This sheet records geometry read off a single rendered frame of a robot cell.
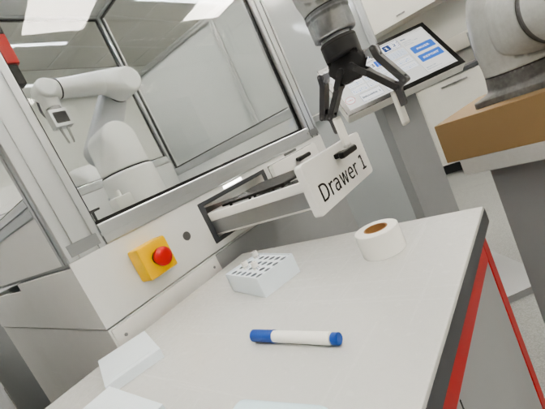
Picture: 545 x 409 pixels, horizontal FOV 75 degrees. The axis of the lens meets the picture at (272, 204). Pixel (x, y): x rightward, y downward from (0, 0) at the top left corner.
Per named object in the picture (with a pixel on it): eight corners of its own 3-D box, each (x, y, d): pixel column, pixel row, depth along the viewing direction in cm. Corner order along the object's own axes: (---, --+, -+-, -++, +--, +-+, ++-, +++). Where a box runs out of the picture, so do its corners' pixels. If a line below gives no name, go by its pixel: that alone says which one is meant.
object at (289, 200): (362, 170, 90) (354, 147, 89) (315, 208, 71) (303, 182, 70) (255, 204, 117) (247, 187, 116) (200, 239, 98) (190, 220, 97)
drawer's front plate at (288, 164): (326, 169, 135) (314, 142, 133) (285, 196, 113) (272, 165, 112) (322, 170, 136) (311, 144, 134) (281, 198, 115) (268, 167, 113)
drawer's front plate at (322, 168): (373, 170, 91) (357, 131, 89) (322, 217, 69) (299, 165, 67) (367, 172, 92) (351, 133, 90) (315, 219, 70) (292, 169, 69)
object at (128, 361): (165, 356, 55) (160, 347, 55) (109, 395, 51) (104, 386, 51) (148, 337, 66) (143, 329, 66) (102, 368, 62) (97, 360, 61)
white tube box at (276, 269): (300, 271, 64) (292, 253, 63) (266, 298, 59) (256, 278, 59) (264, 269, 74) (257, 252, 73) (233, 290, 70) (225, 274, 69)
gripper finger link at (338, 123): (334, 118, 77) (331, 119, 77) (346, 147, 78) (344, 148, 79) (340, 115, 79) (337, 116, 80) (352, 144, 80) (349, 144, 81)
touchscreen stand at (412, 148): (555, 282, 144) (472, 40, 128) (453, 328, 145) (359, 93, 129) (479, 249, 193) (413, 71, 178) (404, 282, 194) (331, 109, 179)
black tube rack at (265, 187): (329, 182, 93) (319, 159, 92) (295, 208, 80) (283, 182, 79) (269, 201, 107) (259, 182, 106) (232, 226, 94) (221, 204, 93)
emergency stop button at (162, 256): (177, 259, 74) (168, 242, 73) (162, 269, 71) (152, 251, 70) (169, 260, 76) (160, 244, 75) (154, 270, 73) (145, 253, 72)
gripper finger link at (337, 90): (343, 70, 71) (337, 68, 72) (329, 122, 78) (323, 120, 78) (351, 68, 74) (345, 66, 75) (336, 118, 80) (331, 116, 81)
